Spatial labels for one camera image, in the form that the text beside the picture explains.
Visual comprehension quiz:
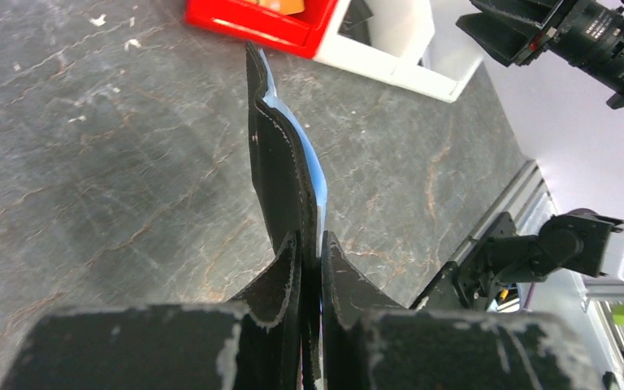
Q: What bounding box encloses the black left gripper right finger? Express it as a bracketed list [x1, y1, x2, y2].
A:
[321, 232, 604, 389]

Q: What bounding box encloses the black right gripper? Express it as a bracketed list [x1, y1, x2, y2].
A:
[456, 0, 624, 110]

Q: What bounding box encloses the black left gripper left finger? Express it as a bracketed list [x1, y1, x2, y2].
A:
[1, 232, 301, 389]

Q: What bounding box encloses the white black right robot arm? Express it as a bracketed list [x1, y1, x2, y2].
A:
[423, 1, 624, 310]

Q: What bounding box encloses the stack of gold credit cards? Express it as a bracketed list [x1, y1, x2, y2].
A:
[254, 0, 306, 15]

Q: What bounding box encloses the white plastic bin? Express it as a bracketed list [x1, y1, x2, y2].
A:
[313, 1, 410, 85]
[392, 0, 484, 103]

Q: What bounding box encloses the black wallet in bin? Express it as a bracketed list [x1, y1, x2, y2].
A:
[339, 0, 374, 46]

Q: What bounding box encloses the red plastic bin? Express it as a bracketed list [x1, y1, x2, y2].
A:
[184, 0, 337, 59]

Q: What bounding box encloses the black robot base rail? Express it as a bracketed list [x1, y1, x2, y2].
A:
[409, 161, 561, 314]

